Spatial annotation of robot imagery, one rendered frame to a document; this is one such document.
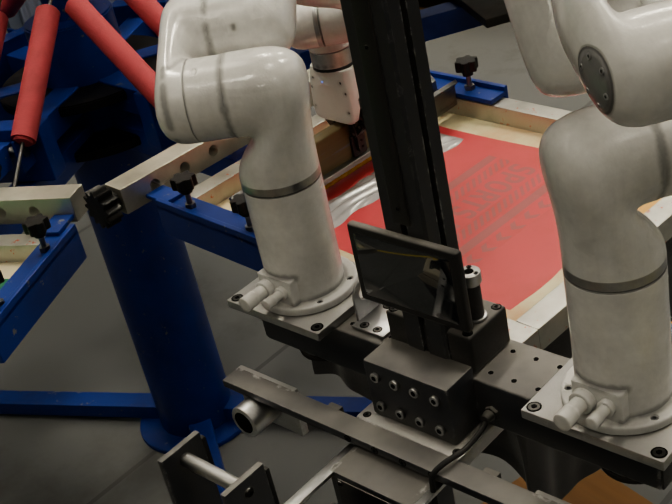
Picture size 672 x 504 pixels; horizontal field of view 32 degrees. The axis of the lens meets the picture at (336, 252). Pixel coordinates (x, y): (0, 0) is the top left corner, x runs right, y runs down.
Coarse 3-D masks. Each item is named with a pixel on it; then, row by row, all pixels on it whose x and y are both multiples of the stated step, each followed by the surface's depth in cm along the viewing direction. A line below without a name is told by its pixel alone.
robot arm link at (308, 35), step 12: (300, 12) 182; (312, 12) 182; (300, 24) 182; (312, 24) 182; (300, 36) 183; (312, 36) 183; (300, 48) 185; (312, 48) 186; (324, 48) 192; (336, 48) 192
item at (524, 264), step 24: (336, 192) 202; (360, 216) 194; (528, 240) 177; (552, 240) 176; (480, 264) 174; (504, 264) 173; (528, 264) 172; (552, 264) 171; (504, 288) 168; (528, 288) 166
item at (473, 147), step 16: (448, 128) 215; (464, 144) 209; (480, 144) 207; (496, 144) 206; (512, 144) 205; (448, 160) 204; (464, 160) 203; (512, 160) 200; (528, 160) 199; (448, 176) 200; (544, 224) 180
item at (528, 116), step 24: (312, 120) 221; (504, 120) 211; (528, 120) 207; (552, 120) 203; (192, 192) 205; (216, 192) 206; (648, 216) 170; (528, 312) 156; (552, 312) 155; (528, 336) 151; (552, 336) 155
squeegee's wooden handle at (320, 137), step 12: (324, 132) 199; (336, 132) 199; (348, 132) 201; (324, 144) 198; (336, 144) 200; (348, 144) 202; (324, 156) 199; (336, 156) 201; (348, 156) 203; (324, 168) 200
